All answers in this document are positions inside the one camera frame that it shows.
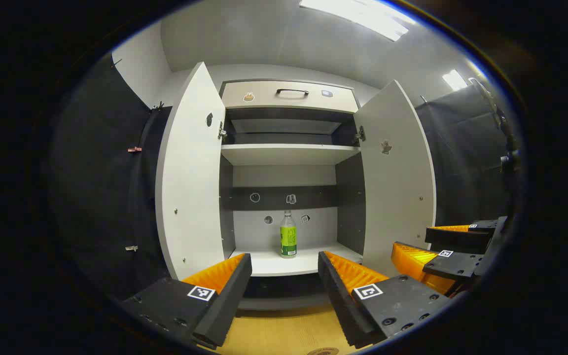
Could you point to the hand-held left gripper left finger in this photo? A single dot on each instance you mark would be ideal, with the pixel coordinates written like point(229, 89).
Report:
point(225, 305)

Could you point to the white cabinet door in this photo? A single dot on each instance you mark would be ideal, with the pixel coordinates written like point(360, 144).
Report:
point(190, 187)
point(397, 197)

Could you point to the white cabinet drawer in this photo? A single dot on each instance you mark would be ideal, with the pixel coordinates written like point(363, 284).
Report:
point(269, 101)

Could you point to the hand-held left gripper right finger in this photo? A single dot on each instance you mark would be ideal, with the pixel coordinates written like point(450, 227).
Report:
point(340, 305)

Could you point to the clear bottle with green label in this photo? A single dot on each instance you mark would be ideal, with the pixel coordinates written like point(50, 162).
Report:
point(288, 241)

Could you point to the white cabinet shelf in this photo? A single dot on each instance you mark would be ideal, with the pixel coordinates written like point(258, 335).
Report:
point(284, 154)

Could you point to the red spring clip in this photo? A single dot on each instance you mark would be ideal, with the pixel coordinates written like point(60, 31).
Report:
point(134, 149)

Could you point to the white cabinet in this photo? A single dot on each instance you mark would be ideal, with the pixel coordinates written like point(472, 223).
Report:
point(284, 175)

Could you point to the round brown coaster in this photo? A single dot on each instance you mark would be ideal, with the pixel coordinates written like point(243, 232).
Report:
point(322, 352)

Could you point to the small ceiling light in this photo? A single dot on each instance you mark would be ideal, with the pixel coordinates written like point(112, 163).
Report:
point(454, 80)

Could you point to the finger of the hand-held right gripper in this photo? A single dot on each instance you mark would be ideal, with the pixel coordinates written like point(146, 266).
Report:
point(456, 239)
point(454, 266)

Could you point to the metal door hinge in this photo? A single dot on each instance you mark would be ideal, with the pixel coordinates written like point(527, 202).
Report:
point(361, 134)
point(222, 131)

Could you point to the black backdrop cloth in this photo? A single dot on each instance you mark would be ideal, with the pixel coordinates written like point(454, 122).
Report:
point(96, 197)
point(461, 162)

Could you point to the black stand pole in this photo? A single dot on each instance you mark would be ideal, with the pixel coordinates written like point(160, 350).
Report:
point(508, 143)

